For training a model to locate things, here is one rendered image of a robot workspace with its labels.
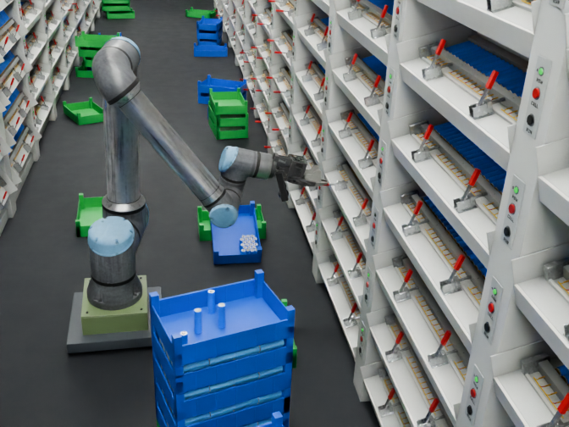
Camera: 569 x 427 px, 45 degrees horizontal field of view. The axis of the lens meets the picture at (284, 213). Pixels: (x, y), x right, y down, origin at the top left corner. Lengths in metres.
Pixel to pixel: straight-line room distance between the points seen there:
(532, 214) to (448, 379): 0.56
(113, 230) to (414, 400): 1.12
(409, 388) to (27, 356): 1.30
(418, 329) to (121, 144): 1.15
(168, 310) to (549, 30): 1.10
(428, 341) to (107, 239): 1.11
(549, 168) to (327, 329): 1.54
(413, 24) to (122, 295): 1.31
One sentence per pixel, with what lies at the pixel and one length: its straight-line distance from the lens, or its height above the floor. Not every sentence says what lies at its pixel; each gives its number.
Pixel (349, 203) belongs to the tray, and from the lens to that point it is 2.31.
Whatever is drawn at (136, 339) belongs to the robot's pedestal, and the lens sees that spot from 2.39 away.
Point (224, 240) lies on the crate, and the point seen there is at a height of 0.05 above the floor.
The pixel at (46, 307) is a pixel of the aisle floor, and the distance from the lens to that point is 2.72.
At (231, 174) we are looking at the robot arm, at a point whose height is 0.58.
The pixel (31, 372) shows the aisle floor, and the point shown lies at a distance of 2.42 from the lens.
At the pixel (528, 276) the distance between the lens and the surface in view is 1.21.
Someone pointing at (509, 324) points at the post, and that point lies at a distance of 1.26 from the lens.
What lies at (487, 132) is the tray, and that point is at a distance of 1.29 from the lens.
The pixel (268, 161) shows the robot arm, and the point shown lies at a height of 0.62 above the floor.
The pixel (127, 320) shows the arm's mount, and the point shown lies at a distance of 2.40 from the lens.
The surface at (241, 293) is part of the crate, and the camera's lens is 1.79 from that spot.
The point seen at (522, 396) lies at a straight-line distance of 1.28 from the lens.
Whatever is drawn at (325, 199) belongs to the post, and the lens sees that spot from 2.61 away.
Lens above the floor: 1.48
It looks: 26 degrees down
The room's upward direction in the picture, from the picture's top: 3 degrees clockwise
